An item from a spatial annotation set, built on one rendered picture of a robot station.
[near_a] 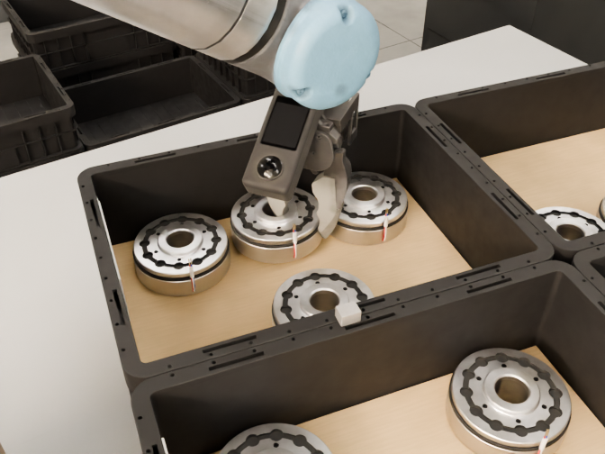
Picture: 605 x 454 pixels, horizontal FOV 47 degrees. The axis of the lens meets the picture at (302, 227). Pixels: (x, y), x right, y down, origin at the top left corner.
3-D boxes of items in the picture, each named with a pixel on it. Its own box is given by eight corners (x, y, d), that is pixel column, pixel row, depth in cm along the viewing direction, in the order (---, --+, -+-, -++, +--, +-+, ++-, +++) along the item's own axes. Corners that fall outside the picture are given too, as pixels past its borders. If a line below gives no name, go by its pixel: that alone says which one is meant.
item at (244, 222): (248, 255, 74) (248, 250, 73) (220, 202, 81) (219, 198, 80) (336, 229, 76) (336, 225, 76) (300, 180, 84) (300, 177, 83)
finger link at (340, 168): (356, 203, 74) (346, 130, 69) (352, 212, 73) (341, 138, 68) (315, 199, 76) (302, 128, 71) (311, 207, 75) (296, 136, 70)
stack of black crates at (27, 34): (66, 180, 206) (27, 36, 177) (37, 133, 225) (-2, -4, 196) (190, 141, 222) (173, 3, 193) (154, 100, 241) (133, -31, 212)
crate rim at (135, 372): (130, 403, 55) (125, 384, 53) (78, 187, 76) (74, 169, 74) (557, 274, 66) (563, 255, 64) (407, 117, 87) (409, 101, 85)
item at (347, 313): (340, 327, 57) (341, 317, 57) (334, 315, 58) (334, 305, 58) (361, 322, 58) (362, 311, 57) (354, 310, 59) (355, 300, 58)
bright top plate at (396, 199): (343, 236, 77) (343, 232, 77) (307, 186, 85) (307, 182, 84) (422, 214, 80) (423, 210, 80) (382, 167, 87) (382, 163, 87)
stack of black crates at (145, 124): (112, 258, 180) (85, 147, 158) (76, 197, 199) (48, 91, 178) (249, 208, 196) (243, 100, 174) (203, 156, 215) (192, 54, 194)
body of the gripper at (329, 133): (359, 140, 77) (365, 37, 69) (332, 184, 71) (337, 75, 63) (294, 127, 79) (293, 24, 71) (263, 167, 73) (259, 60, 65)
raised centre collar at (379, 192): (354, 213, 80) (354, 210, 79) (336, 190, 83) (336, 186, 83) (392, 204, 81) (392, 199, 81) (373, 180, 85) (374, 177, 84)
